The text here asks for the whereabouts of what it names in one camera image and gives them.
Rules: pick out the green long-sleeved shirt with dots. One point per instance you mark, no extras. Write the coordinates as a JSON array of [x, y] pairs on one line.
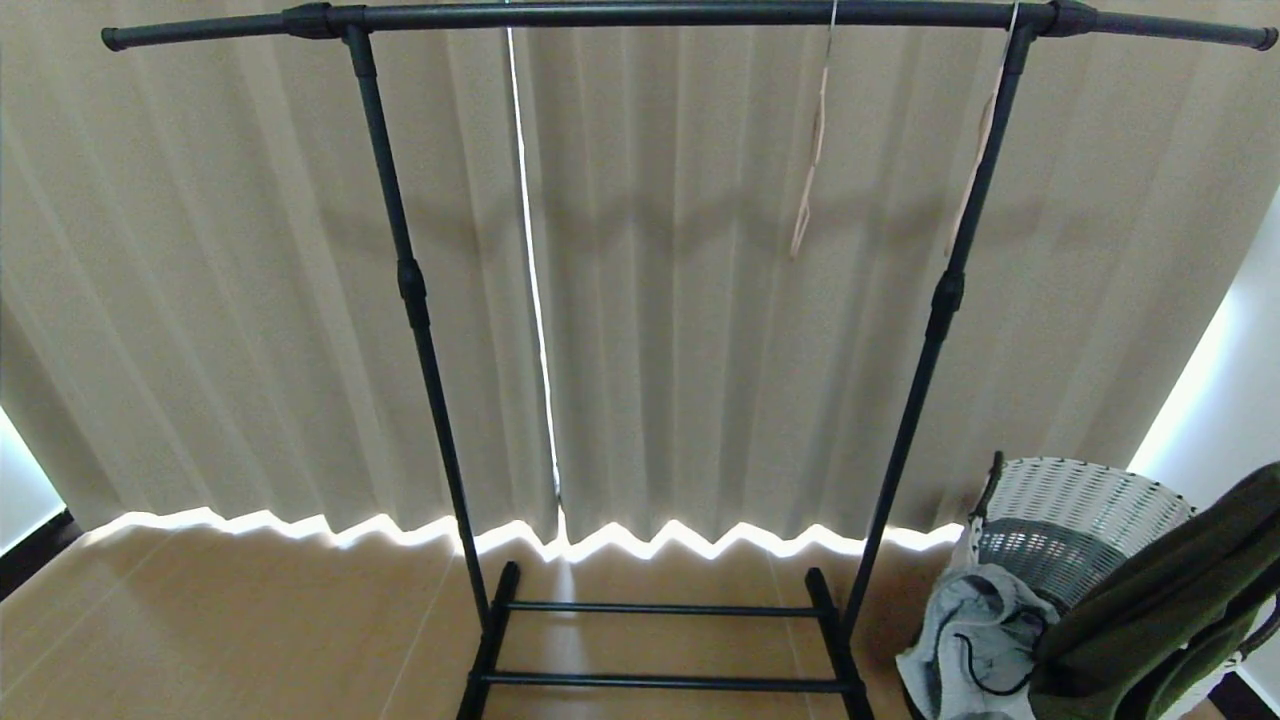
[[1150, 620]]

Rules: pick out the black clothes rack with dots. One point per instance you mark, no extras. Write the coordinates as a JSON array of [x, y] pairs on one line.
[[412, 285]]

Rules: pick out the pink clothes hanger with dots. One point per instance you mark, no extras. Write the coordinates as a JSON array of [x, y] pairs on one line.
[[815, 140], [983, 130]]

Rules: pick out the white laundry basket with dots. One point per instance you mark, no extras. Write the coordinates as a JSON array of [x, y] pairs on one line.
[[1080, 500]]

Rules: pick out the beige curtain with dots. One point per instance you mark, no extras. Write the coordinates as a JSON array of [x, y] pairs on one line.
[[200, 300]]

